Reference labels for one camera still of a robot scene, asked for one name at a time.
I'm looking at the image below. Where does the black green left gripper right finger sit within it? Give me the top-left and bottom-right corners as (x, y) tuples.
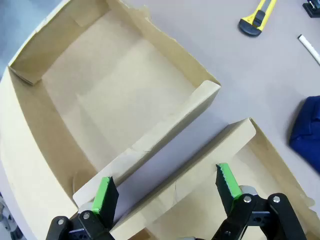
(215, 162), (308, 240)

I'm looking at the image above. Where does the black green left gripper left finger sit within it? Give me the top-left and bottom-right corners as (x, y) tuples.
(46, 176), (120, 240)

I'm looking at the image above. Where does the navy blue pencil case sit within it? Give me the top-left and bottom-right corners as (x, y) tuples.
(288, 95), (320, 175)

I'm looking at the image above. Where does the white pen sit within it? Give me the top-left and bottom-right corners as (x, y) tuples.
(297, 34), (320, 66)

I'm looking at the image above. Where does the yellow black utility knife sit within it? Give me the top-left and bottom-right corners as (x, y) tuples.
(237, 0), (278, 38)

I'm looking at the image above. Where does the large open cardboard box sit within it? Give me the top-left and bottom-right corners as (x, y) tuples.
(0, 0), (222, 240)

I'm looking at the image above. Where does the long black stapler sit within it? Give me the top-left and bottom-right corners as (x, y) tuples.
(302, 0), (320, 18)

